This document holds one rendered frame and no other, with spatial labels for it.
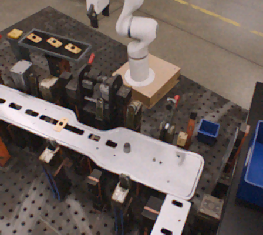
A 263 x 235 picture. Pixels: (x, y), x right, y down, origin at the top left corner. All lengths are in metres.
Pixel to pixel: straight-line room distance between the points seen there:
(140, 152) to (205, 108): 0.73
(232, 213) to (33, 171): 1.02
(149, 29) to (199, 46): 1.98
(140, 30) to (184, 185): 0.83
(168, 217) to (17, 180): 0.84
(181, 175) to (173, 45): 2.42
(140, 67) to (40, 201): 0.91
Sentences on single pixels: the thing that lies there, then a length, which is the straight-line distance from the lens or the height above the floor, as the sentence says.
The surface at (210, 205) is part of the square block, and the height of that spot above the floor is 1.06.
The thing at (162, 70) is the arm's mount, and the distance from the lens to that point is 1.99.
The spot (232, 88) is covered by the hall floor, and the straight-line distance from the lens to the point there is 3.16.
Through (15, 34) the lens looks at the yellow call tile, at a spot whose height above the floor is 1.16.
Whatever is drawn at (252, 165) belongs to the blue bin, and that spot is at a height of 1.03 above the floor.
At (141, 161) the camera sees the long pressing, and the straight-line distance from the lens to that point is 1.32.
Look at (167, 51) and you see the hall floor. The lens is 3.45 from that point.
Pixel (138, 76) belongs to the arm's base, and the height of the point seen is 0.86.
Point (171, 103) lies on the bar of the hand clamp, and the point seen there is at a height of 1.21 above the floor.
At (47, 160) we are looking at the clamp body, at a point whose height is 1.04.
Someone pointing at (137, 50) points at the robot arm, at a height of 1.06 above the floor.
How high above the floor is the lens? 2.13
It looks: 48 degrees down
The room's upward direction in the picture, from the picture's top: straight up
